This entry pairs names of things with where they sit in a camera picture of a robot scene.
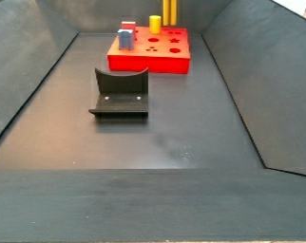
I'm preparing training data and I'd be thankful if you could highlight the yellow square-circle object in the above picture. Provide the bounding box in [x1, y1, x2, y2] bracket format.
[163, 0, 177, 26]

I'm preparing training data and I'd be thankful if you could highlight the red shape-sorter fixture block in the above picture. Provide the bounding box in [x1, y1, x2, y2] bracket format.
[108, 27, 191, 74]

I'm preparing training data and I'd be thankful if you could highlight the red rectangular block peg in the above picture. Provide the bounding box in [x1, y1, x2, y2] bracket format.
[120, 21, 137, 33]

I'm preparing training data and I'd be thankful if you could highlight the blue notched block peg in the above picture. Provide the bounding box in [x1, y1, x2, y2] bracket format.
[117, 28, 135, 49]

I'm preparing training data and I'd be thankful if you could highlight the black curved regrasp stand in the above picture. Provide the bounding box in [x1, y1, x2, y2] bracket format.
[89, 69, 148, 116]

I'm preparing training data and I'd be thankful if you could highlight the yellow cylinder peg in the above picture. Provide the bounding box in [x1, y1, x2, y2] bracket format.
[149, 15, 161, 33]

